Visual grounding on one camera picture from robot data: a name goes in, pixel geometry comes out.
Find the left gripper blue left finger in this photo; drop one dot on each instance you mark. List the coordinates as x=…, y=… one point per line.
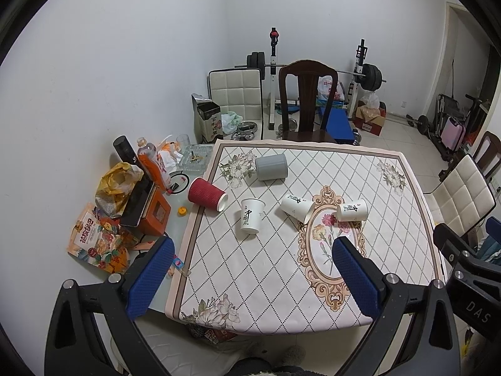
x=145, y=276

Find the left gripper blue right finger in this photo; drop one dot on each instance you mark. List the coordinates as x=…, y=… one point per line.
x=361, y=276

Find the white paper cup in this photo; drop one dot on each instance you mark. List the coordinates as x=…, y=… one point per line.
x=299, y=208
x=252, y=211
x=353, y=211

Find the red ribbed paper cup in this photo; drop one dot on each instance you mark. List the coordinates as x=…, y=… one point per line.
x=203, y=193

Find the grey cup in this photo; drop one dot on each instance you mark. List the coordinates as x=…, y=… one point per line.
x=272, y=167

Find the colourful snack bag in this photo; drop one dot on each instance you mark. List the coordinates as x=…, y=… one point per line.
x=101, y=241

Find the orange gift box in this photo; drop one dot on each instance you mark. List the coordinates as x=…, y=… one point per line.
x=155, y=216

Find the white padded chair right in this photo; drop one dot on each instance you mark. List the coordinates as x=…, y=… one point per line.
x=463, y=199

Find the white padded chair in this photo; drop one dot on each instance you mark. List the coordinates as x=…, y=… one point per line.
x=463, y=199
x=238, y=91

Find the yellow plastic bag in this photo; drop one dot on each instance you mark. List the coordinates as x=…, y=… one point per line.
x=115, y=188

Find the floral patterned table mat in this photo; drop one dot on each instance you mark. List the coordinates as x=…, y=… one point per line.
x=283, y=280

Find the dark wooden chair far right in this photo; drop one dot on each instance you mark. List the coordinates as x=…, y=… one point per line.
x=487, y=155

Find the dark wooden chair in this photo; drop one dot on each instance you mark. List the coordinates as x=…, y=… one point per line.
x=487, y=155
x=308, y=91

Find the black cylinder bottle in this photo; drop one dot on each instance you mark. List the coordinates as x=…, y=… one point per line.
x=125, y=151

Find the orange drink bottle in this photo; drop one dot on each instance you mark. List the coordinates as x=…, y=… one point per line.
x=150, y=158

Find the glass ashtray tray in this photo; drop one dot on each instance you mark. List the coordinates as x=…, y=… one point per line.
x=195, y=159

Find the pink suitcase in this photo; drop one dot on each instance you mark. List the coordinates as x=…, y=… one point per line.
x=452, y=134

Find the blue weight bench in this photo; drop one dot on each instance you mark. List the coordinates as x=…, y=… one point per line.
x=338, y=129

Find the cardboard box with red print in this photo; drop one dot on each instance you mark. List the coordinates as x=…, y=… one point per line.
x=368, y=119

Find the black dumbbell on floor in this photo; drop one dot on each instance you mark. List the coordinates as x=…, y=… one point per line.
x=422, y=124

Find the black folding cart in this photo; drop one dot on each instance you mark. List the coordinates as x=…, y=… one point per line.
x=447, y=106

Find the red white plastic bag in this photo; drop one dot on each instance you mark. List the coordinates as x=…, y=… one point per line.
x=325, y=84

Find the barbell with black plates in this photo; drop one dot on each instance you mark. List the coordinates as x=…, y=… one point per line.
x=313, y=68

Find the white padded chair back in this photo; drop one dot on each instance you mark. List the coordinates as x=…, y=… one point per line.
x=238, y=91

